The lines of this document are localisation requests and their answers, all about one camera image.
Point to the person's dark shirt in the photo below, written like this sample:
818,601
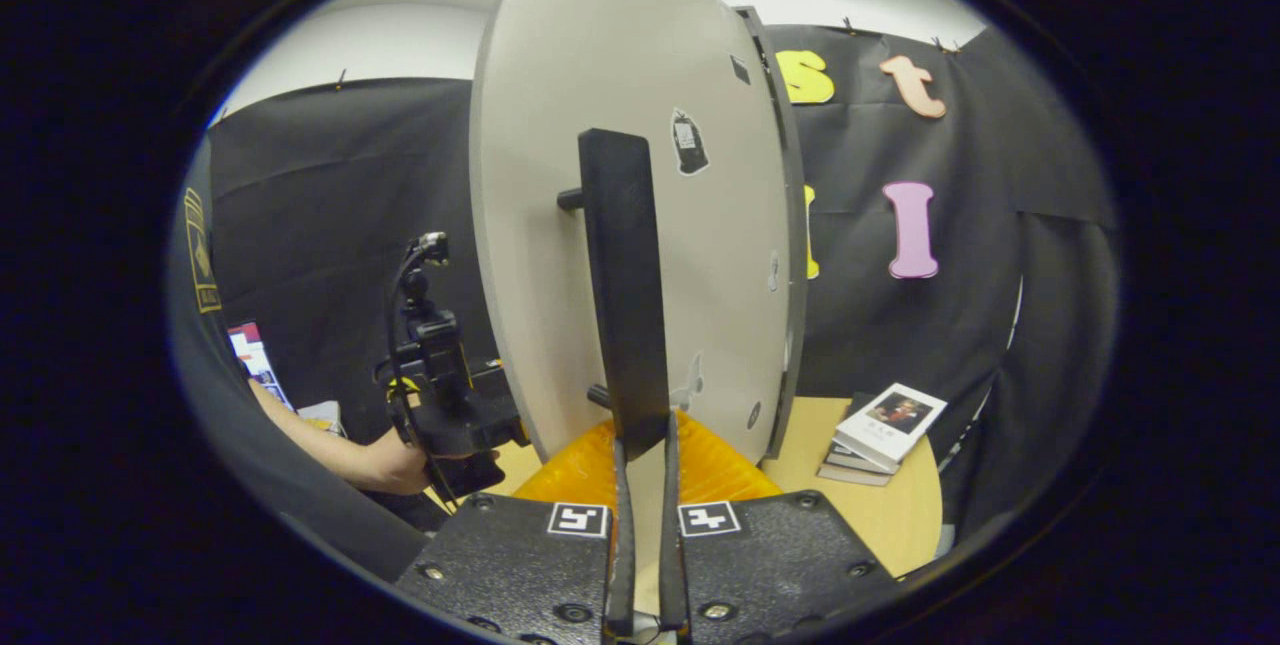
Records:
215,405

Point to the grey book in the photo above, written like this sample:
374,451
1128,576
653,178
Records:
845,477
850,460

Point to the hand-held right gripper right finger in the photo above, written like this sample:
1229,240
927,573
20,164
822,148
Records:
672,555

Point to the grey cabinet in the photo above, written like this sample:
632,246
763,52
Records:
795,225

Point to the colourful printed leaflet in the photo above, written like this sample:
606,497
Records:
255,360

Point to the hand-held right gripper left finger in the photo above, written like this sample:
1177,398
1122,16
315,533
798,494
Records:
621,555

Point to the white book with photo cover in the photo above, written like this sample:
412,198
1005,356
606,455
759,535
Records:
890,420

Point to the black backdrop cloth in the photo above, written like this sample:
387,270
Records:
330,185

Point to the small white object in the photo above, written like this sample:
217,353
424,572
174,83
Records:
322,418

